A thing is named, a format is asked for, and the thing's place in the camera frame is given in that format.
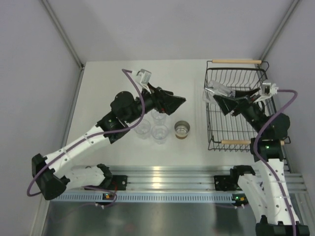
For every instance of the slotted grey cable duct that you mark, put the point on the slotted grey cable duct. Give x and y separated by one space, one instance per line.
124 197

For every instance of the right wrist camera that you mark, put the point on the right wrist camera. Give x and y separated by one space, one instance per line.
268 90

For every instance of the clear plastic cup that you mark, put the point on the clear plastic cup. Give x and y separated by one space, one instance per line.
143 129
159 133
158 118
213 88

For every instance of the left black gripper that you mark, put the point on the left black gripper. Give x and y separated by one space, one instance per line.
168 104

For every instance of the steel cup cork base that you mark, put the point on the steel cup cork base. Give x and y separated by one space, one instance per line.
182 129

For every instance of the aluminium mounting rail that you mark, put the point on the aluminium mounting rail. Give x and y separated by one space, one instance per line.
151 179

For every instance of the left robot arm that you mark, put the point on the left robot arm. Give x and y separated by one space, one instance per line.
59 171

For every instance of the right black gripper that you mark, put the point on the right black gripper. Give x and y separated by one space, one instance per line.
242 101

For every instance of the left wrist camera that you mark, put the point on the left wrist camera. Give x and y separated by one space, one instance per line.
142 76

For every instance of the clear plastic cup bottom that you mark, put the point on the clear plastic cup bottom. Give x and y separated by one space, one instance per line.
159 133

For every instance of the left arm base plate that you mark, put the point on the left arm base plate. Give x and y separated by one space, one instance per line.
114 183

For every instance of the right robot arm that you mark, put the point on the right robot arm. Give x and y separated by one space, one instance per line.
270 200

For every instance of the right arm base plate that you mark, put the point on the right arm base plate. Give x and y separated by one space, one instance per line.
226 183

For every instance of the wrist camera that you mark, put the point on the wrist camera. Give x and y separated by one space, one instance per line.
268 90
142 76

